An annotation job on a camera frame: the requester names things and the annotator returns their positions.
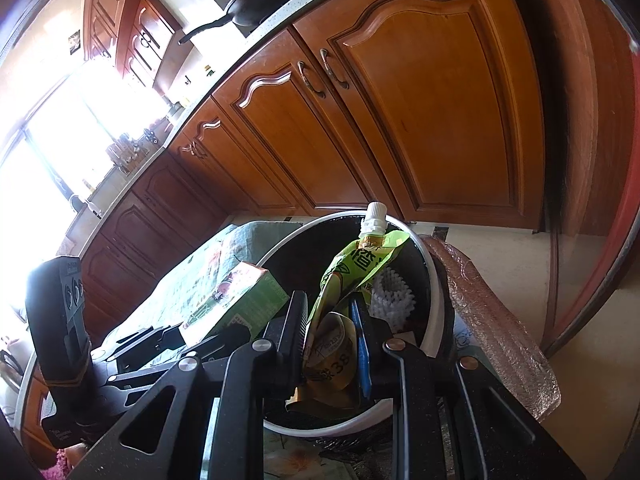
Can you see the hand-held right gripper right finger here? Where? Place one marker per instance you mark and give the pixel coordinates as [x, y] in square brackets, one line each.
[361, 355]

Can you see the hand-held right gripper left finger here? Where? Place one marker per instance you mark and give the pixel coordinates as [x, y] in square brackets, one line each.
[297, 330]

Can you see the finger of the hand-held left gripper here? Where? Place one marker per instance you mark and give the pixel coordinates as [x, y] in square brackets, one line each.
[150, 341]
[175, 357]

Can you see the small white foam fruit net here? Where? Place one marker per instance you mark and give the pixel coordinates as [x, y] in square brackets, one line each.
[392, 295]

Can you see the green drink carton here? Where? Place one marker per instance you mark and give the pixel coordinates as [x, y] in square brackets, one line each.
[235, 300]

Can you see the green spout pouch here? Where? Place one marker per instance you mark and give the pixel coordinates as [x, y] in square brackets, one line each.
[350, 265]

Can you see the white round trash bin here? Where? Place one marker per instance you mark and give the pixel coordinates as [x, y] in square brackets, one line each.
[440, 310]

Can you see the teal floral tablecloth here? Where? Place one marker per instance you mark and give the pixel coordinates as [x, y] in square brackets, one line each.
[210, 255]

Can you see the brown bubble wrap bundle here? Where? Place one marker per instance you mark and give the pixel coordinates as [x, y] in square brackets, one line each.
[490, 320]

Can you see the kitchen window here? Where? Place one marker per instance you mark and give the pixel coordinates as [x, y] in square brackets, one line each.
[65, 150]

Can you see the row of condiment bottles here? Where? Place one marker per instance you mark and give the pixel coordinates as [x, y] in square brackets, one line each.
[132, 147]

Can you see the wooden kitchen base cabinets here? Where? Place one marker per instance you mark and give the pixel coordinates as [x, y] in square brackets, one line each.
[425, 110]

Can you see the light stone kitchen countertop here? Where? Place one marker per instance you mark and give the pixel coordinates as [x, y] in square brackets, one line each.
[280, 20]

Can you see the black wok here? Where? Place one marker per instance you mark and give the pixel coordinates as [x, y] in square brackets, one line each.
[265, 0]

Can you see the wooden wall cabinets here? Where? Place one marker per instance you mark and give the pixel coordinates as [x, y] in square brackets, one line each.
[145, 35]

